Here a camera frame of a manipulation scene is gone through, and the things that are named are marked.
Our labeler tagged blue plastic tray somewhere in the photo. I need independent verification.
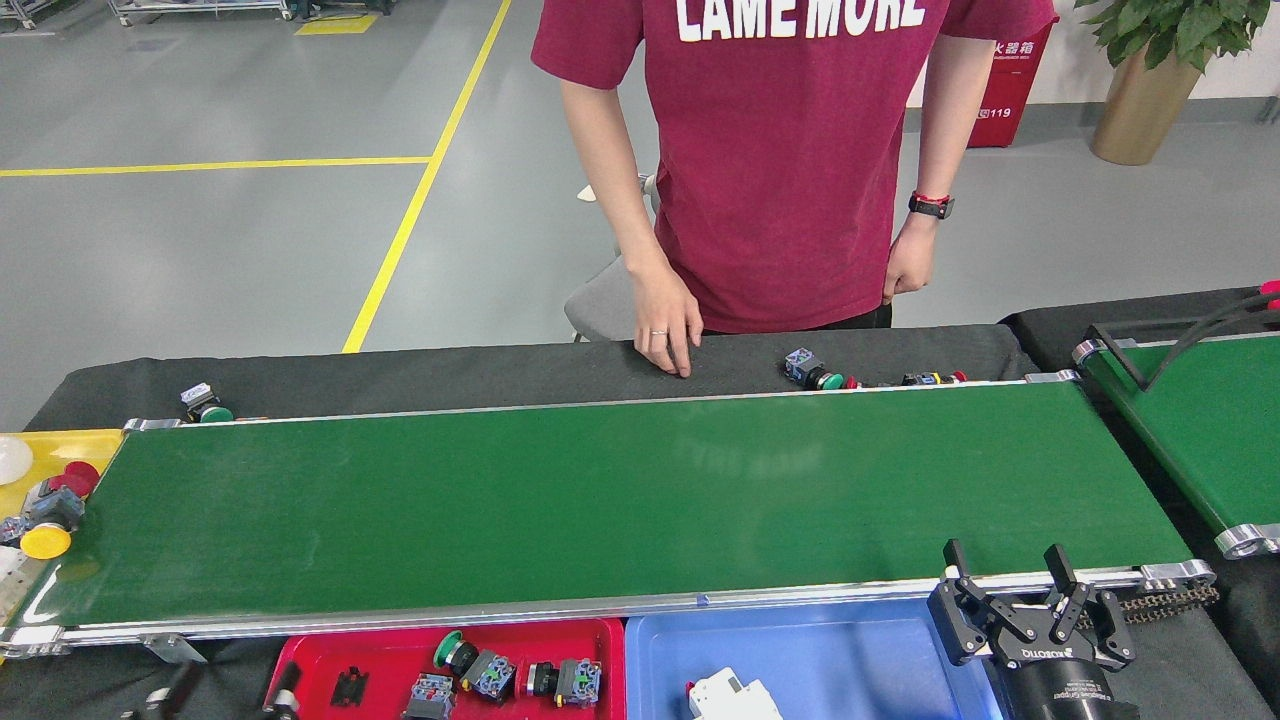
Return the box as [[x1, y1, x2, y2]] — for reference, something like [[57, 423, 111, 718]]
[[624, 597, 1001, 720]]

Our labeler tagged person's left hand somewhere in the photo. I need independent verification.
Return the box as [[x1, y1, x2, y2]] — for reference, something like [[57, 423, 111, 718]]
[[883, 216, 938, 304]]

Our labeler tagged black roller chain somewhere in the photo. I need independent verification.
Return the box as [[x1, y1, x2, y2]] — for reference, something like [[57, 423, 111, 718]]
[[1075, 585, 1221, 626]]

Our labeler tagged yellow plastic tray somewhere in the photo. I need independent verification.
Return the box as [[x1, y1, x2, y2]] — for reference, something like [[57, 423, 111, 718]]
[[0, 430, 126, 611]]

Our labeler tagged black cable bracket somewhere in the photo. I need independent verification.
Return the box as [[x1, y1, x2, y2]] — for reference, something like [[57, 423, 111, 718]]
[[1088, 290, 1280, 391]]

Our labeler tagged red fire equipment cabinet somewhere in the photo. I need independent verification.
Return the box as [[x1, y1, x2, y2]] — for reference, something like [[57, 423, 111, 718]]
[[968, 18, 1059, 149]]

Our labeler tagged short green conveyor belt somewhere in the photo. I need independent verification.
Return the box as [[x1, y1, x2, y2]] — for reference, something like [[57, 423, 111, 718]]
[[1072, 315, 1280, 559]]

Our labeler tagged green plant in brown pot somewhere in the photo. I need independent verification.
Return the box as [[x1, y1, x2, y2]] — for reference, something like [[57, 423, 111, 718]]
[[1075, 0, 1280, 166]]

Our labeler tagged green conveyor belt aluminium frame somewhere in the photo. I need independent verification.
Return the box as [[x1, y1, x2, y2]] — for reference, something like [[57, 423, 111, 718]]
[[0, 370, 1219, 661]]

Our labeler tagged person's right hand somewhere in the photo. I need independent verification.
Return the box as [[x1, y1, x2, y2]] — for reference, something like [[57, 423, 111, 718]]
[[630, 262, 704, 379]]

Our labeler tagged person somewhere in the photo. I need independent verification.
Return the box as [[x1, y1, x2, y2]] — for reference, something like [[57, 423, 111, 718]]
[[530, 0, 1059, 334]]

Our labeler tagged green push button switch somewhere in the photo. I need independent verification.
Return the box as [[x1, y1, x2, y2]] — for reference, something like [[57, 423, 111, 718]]
[[433, 630, 517, 701], [403, 673, 457, 720], [180, 383, 235, 424], [785, 347, 847, 392]]

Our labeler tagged yellow push button switch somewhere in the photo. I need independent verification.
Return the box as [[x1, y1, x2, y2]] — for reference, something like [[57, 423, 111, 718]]
[[20, 487, 87, 561]]

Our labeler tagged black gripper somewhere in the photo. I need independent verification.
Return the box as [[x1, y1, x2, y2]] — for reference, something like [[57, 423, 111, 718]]
[[928, 540, 1141, 720]]

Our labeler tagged grey office chair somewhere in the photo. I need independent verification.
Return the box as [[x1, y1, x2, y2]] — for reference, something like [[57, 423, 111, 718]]
[[563, 175, 661, 343]]

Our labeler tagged red plastic tray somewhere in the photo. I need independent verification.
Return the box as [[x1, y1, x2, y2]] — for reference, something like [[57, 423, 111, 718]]
[[262, 617, 628, 720]]

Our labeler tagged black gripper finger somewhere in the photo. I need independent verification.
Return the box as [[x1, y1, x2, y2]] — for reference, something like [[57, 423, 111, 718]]
[[262, 663, 301, 720], [120, 660, 201, 720]]

